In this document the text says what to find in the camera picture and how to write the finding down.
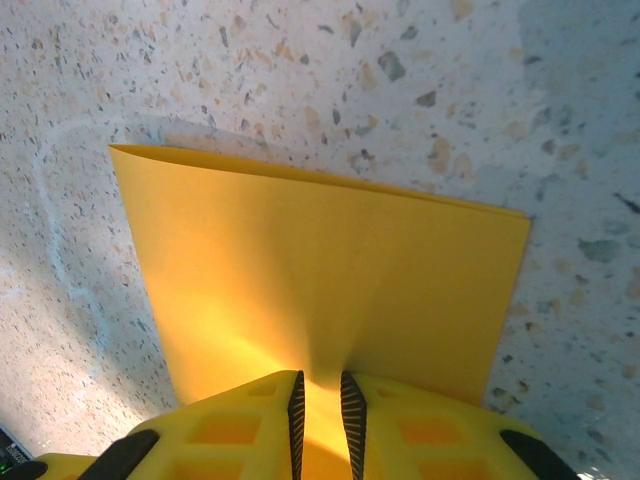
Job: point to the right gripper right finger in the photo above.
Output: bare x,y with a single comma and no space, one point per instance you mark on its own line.
430,435

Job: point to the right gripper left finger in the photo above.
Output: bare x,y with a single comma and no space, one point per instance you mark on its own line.
225,430

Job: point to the orange paper sheet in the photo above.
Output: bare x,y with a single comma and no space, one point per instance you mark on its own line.
320,275

